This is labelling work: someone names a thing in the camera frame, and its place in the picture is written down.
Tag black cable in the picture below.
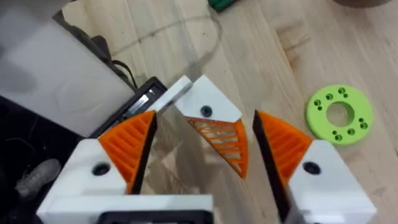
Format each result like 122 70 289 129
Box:
111 58 139 91

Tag grey braided cable sleeve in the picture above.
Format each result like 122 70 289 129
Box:
14 157 62 200

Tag brown round tub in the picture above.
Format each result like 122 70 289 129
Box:
331 0 393 9

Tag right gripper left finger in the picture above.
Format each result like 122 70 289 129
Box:
52 110 159 197

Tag upright flat wrist plate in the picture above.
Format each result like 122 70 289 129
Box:
0 0 138 138

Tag green disc with holes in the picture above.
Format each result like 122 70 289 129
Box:
305 83 374 146

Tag dark green toy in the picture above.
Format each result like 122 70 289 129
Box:
207 0 239 13

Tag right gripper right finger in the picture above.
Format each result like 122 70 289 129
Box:
252 109 379 224

